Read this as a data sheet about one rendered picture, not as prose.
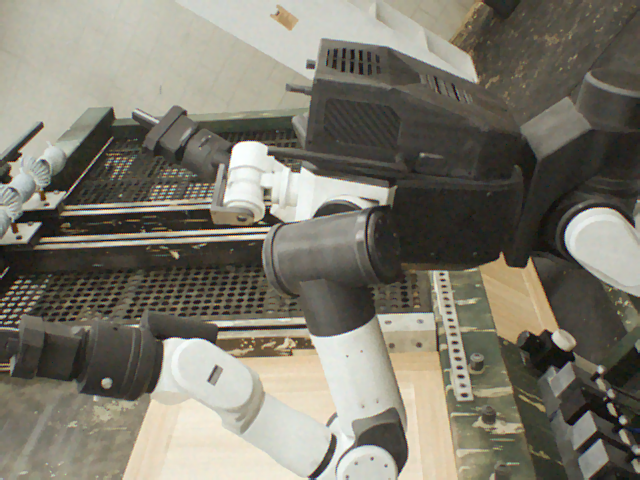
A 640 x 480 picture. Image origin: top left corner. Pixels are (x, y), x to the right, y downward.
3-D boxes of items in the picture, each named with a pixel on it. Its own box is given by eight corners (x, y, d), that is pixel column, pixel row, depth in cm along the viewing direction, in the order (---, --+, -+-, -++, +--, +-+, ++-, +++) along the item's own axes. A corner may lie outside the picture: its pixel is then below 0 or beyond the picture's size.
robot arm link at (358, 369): (409, 435, 105) (366, 294, 100) (434, 485, 92) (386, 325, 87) (333, 462, 104) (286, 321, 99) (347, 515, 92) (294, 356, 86)
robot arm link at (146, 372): (101, 405, 92) (188, 417, 96) (122, 392, 83) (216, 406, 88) (118, 318, 96) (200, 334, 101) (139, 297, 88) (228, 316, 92)
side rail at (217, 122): (403, 136, 272) (402, 108, 267) (116, 152, 281) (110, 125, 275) (402, 129, 279) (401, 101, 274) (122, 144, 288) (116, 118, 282)
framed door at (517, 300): (595, 437, 192) (600, 431, 191) (418, 347, 181) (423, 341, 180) (525, 259, 271) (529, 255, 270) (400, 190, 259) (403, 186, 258)
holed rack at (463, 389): (474, 402, 130) (474, 399, 130) (457, 402, 130) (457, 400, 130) (413, 100, 273) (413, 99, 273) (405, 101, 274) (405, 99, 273)
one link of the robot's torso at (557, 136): (654, 71, 106) (533, 56, 106) (689, 101, 95) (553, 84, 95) (595, 238, 120) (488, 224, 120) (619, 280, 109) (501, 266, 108)
